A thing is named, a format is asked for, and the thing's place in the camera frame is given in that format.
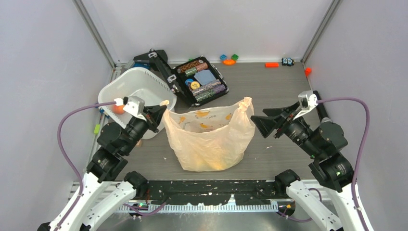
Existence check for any orange fake peach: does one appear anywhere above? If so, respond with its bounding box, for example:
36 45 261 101
112 104 125 115

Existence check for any white plastic basin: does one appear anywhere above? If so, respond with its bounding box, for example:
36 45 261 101
97 67 177 140

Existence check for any orange block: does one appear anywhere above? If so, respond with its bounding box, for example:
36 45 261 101
265 62 280 68

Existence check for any small toy car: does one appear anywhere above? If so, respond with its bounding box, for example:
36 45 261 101
281 57 295 66

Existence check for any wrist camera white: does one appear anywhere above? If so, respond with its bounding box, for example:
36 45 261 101
293 90 318 120
123 96 146 121

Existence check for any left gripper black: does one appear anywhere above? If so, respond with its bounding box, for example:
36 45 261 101
122 103 167 154

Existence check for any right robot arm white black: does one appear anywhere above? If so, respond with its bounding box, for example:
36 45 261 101
251 100 373 231

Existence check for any orange corner piece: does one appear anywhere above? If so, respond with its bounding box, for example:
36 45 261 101
305 68 312 77

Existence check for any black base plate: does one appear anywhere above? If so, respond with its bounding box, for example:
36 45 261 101
133 180 289 205

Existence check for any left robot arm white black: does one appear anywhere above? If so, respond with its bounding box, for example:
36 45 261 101
38 105 167 231

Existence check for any translucent plastic bag banana print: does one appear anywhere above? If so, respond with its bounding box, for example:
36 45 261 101
162 97 255 172

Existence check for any green toy cube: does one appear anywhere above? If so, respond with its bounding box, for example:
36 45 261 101
231 54 239 61

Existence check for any green clip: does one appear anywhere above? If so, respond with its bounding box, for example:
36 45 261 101
93 124 101 135

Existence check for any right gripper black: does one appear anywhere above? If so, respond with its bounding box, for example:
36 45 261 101
250 99 321 156

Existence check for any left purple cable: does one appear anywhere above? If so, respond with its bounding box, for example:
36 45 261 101
54 101 125 231

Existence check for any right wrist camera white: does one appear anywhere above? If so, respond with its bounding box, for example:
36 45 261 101
293 90 318 120

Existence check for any black poker chip case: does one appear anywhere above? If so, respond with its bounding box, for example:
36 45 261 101
133 49 229 107

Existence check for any black microphone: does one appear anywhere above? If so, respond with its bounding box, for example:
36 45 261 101
316 103 332 124

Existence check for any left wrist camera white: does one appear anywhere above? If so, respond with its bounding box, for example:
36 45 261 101
123 96 146 121

